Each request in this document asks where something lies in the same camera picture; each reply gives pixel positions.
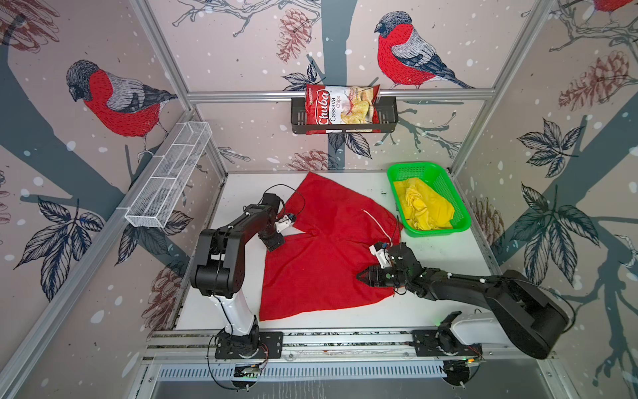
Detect red shorts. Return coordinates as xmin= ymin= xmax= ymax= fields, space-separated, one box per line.
xmin=259 ymin=173 xmax=402 ymax=321

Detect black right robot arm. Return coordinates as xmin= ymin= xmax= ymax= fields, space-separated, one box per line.
xmin=357 ymin=244 xmax=570 ymax=359

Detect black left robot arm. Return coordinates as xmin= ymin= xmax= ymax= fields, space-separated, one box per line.
xmin=189 ymin=193 xmax=285 ymax=337

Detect yellow shorts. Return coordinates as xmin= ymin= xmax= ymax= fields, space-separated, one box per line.
xmin=393 ymin=178 xmax=455 ymax=231

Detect green plastic basket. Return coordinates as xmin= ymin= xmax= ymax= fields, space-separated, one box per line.
xmin=387 ymin=162 xmax=471 ymax=238

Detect red chips bag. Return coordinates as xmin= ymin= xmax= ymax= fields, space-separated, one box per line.
xmin=305 ymin=85 xmax=380 ymax=135

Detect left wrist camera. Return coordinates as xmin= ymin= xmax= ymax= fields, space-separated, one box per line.
xmin=275 ymin=214 xmax=297 ymax=234

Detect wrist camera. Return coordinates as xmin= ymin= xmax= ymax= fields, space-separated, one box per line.
xmin=275 ymin=214 xmax=297 ymax=234
xmin=369 ymin=242 xmax=392 ymax=269

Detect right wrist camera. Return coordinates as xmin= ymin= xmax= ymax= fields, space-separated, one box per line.
xmin=369 ymin=242 xmax=392 ymax=269

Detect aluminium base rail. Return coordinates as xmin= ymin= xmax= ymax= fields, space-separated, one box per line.
xmin=140 ymin=327 xmax=530 ymax=364

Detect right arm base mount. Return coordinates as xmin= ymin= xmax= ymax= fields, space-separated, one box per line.
xmin=410 ymin=311 xmax=483 ymax=358

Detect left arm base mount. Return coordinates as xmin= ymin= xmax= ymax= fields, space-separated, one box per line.
xmin=212 ymin=324 xmax=283 ymax=360

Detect black wall shelf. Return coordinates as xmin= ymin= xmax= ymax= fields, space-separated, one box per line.
xmin=291 ymin=97 xmax=399 ymax=135

